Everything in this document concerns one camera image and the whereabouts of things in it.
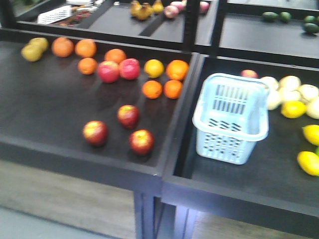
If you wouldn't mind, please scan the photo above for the red yellow apple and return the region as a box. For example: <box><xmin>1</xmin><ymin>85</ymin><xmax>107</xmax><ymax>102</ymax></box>
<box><xmin>82</xmin><ymin>120</ymin><xmax>108</xmax><ymax>147</ymax></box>
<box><xmin>129</xmin><ymin>129</ymin><xmax>154</xmax><ymax>156</ymax></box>
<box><xmin>117</xmin><ymin>105</ymin><xmax>140</xmax><ymax>129</ymax></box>

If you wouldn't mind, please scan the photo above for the light blue plastic basket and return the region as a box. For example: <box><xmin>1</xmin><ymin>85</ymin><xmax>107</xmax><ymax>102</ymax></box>
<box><xmin>192</xmin><ymin>73</ymin><xmax>270</xmax><ymax>165</ymax></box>

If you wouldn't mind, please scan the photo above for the orange behind pink apples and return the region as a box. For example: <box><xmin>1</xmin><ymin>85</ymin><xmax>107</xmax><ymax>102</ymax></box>
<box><xmin>104</xmin><ymin>48</ymin><xmax>127</xmax><ymax>64</ymax></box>

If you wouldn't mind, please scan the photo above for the red apple behind basket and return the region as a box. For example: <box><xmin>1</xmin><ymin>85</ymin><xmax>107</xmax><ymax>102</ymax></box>
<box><xmin>240</xmin><ymin>69</ymin><xmax>259</xmax><ymax>78</ymax></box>

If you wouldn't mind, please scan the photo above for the small orange front left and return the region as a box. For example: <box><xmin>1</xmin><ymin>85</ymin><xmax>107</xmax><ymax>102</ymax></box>
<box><xmin>142</xmin><ymin>80</ymin><xmax>162</xmax><ymax>99</ymax></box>

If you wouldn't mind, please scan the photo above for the small orange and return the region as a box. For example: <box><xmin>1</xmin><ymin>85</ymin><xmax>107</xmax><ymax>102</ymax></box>
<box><xmin>142</xmin><ymin>80</ymin><xmax>162</xmax><ymax>99</ymax></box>
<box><xmin>163</xmin><ymin>80</ymin><xmax>183</xmax><ymax>99</ymax></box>
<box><xmin>77</xmin><ymin>57</ymin><xmax>98</xmax><ymax>75</ymax></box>

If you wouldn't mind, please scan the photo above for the small orange front right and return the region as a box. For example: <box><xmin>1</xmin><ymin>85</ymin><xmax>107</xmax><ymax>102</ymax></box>
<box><xmin>163</xmin><ymin>80</ymin><xmax>183</xmax><ymax>99</ymax></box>

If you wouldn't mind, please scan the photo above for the yellow orange citrus fruit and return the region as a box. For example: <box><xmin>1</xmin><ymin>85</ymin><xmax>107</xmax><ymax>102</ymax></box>
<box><xmin>144</xmin><ymin>59</ymin><xmax>164</xmax><ymax>79</ymax></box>

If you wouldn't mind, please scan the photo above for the large orange with navel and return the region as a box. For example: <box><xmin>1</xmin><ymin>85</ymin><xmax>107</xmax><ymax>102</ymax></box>
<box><xmin>165</xmin><ymin>60</ymin><xmax>189</xmax><ymax>81</ymax></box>

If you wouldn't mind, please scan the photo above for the black wooden fruit display stand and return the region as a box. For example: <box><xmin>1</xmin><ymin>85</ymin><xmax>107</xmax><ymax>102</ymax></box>
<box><xmin>0</xmin><ymin>0</ymin><xmax>319</xmax><ymax>239</ymax></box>

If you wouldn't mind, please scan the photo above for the pink red apple right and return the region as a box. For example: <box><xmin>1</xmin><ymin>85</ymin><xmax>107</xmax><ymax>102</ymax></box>
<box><xmin>119</xmin><ymin>58</ymin><xmax>140</xmax><ymax>80</ymax></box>

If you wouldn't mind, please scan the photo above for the pink red apple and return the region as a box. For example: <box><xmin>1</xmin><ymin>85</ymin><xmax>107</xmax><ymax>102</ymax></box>
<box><xmin>119</xmin><ymin>58</ymin><xmax>140</xmax><ymax>80</ymax></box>
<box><xmin>97</xmin><ymin>61</ymin><xmax>120</xmax><ymax>83</ymax></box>

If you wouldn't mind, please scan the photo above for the pink red apple left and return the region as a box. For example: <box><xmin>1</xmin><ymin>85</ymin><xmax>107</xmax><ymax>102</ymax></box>
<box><xmin>97</xmin><ymin>61</ymin><xmax>120</xmax><ymax>83</ymax></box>

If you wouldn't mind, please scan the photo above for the yellow lemon near pears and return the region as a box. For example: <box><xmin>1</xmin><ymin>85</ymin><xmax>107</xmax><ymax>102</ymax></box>
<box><xmin>281</xmin><ymin>101</ymin><xmax>307</xmax><ymax>119</ymax></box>

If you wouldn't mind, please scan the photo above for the yellow lemon middle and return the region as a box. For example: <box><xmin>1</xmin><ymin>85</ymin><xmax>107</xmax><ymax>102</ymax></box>
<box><xmin>302</xmin><ymin>124</ymin><xmax>319</xmax><ymax>146</ymax></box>

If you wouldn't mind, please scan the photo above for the yellow lemon front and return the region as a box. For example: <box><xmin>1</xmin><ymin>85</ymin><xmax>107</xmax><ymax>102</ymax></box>
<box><xmin>297</xmin><ymin>151</ymin><xmax>319</xmax><ymax>176</ymax></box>

